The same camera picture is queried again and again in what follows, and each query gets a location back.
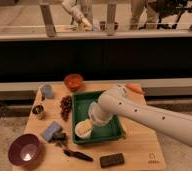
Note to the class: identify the bunch of dark grapes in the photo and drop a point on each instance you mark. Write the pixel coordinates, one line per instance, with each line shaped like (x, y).
(66, 106)

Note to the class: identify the grey blue cup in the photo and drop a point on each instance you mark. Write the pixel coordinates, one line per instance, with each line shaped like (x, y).
(47, 91)

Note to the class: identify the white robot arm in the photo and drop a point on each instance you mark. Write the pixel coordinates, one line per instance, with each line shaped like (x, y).
(114, 101)

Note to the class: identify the orange bowl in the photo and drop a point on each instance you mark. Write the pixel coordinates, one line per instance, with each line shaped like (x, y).
(73, 81)

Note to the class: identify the purple bowl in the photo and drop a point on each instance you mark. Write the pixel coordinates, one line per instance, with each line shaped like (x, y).
(24, 150)

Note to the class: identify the small metal can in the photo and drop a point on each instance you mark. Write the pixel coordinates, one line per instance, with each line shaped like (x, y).
(38, 111)

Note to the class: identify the green plastic tray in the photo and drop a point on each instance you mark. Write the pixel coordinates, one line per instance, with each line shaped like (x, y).
(80, 104)

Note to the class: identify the dark brush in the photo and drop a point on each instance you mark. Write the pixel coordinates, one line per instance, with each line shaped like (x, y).
(61, 140)

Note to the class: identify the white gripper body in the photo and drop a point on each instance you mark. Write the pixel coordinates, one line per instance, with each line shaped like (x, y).
(96, 114)

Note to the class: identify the white paper cup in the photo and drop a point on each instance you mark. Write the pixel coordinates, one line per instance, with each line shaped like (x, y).
(82, 136)

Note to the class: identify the wooden table board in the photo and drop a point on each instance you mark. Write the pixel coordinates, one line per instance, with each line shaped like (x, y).
(140, 147)

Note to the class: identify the blue sponge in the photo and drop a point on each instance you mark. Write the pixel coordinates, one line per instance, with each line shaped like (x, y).
(50, 130)

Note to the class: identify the black rectangular block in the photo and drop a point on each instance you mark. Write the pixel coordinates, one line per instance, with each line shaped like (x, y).
(112, 160)

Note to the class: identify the orange carrot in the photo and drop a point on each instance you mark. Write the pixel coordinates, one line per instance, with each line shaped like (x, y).
(135, 89)

